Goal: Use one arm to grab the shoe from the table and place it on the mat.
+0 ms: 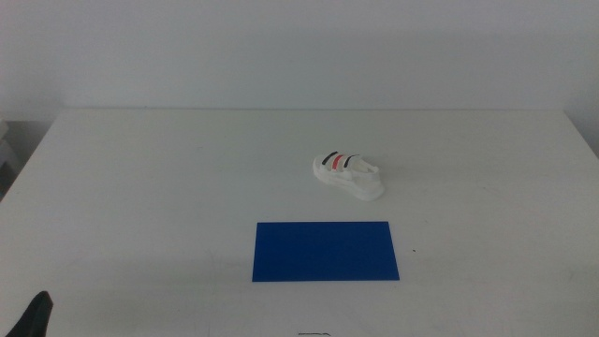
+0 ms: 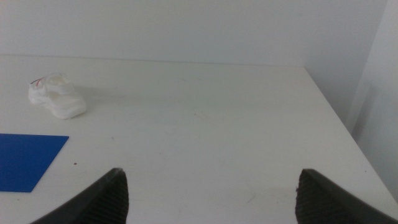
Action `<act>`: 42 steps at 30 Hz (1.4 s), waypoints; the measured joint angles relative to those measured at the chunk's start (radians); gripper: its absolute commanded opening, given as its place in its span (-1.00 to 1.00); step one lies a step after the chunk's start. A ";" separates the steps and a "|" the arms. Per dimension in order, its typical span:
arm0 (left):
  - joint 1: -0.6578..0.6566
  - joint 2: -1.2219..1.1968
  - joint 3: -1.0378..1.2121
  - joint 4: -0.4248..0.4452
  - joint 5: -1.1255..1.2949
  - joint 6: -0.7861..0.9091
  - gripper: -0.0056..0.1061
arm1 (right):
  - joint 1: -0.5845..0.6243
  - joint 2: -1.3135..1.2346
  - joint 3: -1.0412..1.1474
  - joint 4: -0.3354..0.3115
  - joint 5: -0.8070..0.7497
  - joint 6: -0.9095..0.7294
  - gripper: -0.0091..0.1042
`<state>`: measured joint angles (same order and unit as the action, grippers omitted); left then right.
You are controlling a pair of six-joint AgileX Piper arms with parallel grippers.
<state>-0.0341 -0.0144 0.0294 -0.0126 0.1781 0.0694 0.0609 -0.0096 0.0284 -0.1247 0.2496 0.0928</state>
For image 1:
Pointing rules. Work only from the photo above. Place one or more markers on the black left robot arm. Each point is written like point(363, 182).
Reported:
point(33, 318)

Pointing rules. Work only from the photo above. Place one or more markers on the blue rectangular mat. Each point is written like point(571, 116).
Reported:
point(325, 252)

